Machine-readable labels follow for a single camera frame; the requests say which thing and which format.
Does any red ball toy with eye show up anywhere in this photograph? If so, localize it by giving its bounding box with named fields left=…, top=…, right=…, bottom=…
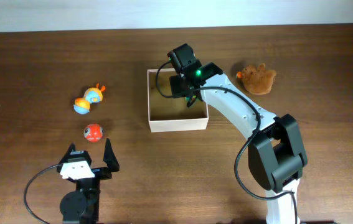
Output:
left=83, top=124, right=103, bottom=142

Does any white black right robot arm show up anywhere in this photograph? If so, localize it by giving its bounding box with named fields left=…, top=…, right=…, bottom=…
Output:
left=167, top=44, right=308, bottom=223

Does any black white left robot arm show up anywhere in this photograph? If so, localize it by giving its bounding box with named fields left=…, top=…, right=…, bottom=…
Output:
left=57, top=139, right=120, bottom=224

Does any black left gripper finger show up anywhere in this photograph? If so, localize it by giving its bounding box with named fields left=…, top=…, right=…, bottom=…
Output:
left=60, top=143, right=75, bottom=162
left=103, top=138, right=120, bottom=172

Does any orange blue duck toy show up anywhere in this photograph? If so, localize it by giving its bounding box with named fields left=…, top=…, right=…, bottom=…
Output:
left=73, top=83, right=106, bottom=114

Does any white cardboard box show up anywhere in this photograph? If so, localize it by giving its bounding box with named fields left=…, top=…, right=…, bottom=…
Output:
left=147, top=69, right=209, bottom=133

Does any brown plush toy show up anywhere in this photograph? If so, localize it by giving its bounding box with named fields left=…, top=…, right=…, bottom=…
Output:
left=236, top=63, right=276, bottom=95

